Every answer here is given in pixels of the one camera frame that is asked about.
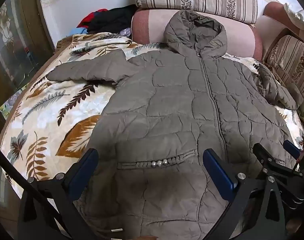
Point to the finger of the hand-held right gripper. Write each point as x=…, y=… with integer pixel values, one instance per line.
x=263, y=155
x=291, y=148

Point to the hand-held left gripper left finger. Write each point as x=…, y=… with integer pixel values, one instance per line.
x=83, y=173

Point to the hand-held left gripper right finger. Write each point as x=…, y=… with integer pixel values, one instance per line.
x=218, y=175

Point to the grey quilted hooded jacket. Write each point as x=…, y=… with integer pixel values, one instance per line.
x=167, y=105

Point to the pile of dark and red clothes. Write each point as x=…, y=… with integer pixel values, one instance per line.
x=111, y=17

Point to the leaf print blanket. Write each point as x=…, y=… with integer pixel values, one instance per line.
x=41, y=120

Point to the striped floral sofa side cushion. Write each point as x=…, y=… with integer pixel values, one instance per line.
x=292, y=55

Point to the white cloth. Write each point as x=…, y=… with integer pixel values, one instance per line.
x=296, y=15

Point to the brown pink sofa armrest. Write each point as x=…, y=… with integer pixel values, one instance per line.
x=274, y=12

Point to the light blue cloth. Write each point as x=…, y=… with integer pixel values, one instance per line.
x=79, y=30

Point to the wooden door with glass panel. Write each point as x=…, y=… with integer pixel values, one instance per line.
x=11, y=42

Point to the red cloth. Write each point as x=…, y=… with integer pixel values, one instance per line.
x=88, y=18

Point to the pink sofa bolster cushion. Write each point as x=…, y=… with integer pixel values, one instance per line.
x=152, y=27

